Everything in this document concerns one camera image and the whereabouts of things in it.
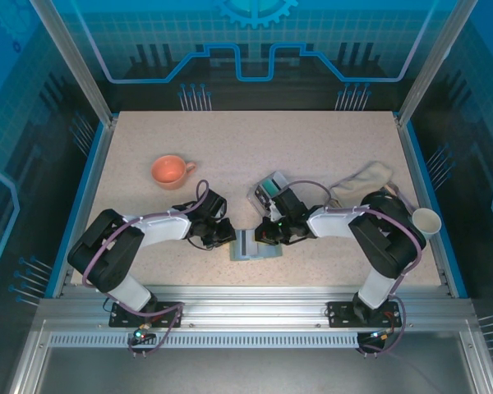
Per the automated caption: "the green leather card holder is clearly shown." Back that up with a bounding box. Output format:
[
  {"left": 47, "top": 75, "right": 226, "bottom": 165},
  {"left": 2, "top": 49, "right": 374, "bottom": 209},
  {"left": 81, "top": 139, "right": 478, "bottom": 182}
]
[{"left": 228, "top": 227, "right": 284, "bottom": 263}]

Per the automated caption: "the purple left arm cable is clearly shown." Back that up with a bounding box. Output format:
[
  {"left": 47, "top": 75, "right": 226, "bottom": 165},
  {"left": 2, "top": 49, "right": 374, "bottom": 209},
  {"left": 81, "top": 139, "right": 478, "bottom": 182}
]
[{"left": 83, "top": 179, "right": 213, "bottom": 358}]

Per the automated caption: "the slotted grey cable duct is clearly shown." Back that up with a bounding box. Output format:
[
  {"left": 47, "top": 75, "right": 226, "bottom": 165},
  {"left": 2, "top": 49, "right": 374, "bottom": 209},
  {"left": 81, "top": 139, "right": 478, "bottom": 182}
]
[{"left": 48, "top": 332, "right": 365, "bottom": 350}]

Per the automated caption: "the small controller board with LED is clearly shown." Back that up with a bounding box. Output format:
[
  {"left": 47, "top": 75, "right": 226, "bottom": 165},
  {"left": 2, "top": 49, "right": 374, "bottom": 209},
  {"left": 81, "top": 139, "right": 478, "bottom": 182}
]
[
  {"left": 367, "top": 328, "right": 395, "bottom": 344},
  {"left": 131, "top": 326, "right": 155, "bottom": 346}
]

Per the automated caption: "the orange ceramic cup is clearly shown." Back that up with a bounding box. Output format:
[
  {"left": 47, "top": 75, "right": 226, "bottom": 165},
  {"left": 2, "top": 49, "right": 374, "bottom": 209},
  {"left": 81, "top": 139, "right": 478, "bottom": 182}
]
[{"left": 150, "top": 154, "right": 197, "bottom": 190}]

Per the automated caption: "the white paper cup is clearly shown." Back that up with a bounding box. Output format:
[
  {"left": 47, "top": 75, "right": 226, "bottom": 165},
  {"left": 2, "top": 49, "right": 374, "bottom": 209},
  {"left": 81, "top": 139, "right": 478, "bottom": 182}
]
[{"left": 412, "top": 207, "right": 443, "bottom": 241}]

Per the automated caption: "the aluminium side rail blue trim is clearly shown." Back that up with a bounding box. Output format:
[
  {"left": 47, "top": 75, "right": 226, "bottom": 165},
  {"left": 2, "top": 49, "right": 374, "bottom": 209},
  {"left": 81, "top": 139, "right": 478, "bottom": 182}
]
[
  {"left": 394, "top": 112, "right": 468, "bottom": 299},
  {"left": 51, "top": 117, "right": 118, "bottom": 299}
]

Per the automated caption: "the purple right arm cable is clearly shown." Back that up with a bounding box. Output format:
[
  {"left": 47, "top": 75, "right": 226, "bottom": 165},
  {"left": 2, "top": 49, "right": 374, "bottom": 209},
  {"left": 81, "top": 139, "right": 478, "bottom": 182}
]
[{"left": 287, "top": 179, "right": 424, "bottom": 358}]

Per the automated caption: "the aluminium front beam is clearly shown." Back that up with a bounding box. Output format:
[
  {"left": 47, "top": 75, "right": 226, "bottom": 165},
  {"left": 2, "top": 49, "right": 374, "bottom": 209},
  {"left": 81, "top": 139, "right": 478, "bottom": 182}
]
[{"left": 36, "top": 285, "right": 476, "bottom": 333}]

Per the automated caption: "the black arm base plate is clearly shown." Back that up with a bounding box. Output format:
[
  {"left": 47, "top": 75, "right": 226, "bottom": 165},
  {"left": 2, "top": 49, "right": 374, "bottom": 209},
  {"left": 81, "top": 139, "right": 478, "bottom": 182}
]
[
  {"left": 108, "top": 300, "right": 184, "bottom": 329},
  {"left": 326, "top": 300, "right": 399, "bottom": 329}
]

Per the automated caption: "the beige cloth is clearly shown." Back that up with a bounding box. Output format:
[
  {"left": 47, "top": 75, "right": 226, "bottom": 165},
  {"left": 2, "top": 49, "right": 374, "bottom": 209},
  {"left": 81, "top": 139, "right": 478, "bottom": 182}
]
[{"left": 328, "top": 161, "right": 395, "bottom": 204}]

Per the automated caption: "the grey striped card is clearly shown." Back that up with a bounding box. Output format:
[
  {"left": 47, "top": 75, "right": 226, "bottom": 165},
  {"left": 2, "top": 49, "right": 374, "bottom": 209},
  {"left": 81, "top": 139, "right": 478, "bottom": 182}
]
[{"left": 234, "top": 229, "right": 258, "bottom": 259}]

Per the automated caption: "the aluminium corner post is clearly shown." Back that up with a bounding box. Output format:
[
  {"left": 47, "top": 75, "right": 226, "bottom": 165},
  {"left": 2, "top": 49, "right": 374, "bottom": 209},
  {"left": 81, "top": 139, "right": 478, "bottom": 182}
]
[
  {"left": 27, "top": 0, "right": 118, "bottom": 126},
  {"left": 396, "top": 0, "right": 480, "bottom": 126}
]

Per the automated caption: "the clear acrylic card box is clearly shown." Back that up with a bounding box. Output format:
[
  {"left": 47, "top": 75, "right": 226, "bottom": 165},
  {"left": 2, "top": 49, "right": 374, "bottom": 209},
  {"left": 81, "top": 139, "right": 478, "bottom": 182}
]
[{"left": 246, "top": 170, "right": 291, "bottom": 214}]

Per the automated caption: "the grey metal lower tray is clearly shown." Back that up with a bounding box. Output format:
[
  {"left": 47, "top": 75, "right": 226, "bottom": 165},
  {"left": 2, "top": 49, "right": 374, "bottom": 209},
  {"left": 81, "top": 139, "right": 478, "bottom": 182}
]
[{"left": 7, "top": 319, "right": 493, "bottom": 394}]

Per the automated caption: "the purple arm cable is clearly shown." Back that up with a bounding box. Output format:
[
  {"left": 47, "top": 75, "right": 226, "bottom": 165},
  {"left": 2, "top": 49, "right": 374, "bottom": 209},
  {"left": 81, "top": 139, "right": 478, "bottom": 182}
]
[
  {"left": 287, "top": 179, "right": 424, "bottom": 358},
  {"left": 83, "top": 179, "right": 213, "bottom": 358}
]

